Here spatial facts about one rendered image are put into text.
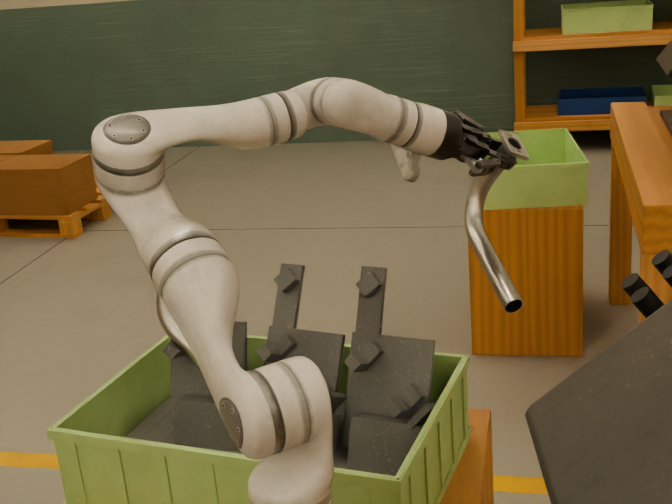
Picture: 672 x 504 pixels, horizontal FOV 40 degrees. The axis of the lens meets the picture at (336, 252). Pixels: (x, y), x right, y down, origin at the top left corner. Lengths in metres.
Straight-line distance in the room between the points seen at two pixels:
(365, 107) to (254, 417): 0.54
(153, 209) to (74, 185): 4.88
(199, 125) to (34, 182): 4.86
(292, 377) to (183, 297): 0.17
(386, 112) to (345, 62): 6.36
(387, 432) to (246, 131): 0.58
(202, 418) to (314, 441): 0.71
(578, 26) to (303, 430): 6.13
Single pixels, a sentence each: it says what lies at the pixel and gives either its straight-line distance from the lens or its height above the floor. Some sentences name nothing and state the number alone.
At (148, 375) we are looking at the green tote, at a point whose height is 0.92.
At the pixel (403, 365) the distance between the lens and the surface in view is 1.61.
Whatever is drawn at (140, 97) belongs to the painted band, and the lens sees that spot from 8.32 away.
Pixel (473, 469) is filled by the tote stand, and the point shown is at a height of 0.79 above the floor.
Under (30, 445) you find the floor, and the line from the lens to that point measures 3.68.
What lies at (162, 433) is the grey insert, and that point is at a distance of 1.79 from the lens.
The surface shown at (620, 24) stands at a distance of 6.99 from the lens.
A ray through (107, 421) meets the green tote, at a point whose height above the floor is 0.90.
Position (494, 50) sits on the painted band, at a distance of 7.55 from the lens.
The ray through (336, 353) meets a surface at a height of 1.00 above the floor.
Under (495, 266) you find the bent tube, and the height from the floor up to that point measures 1.19.
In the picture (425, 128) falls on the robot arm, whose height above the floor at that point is 1.41.
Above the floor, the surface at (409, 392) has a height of 0.96.
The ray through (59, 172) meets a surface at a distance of 5.96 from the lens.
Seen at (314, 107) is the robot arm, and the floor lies 1.47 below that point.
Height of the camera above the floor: 1.71
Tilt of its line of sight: 19 degrees down
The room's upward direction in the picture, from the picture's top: 5 degrees counter-clockwise
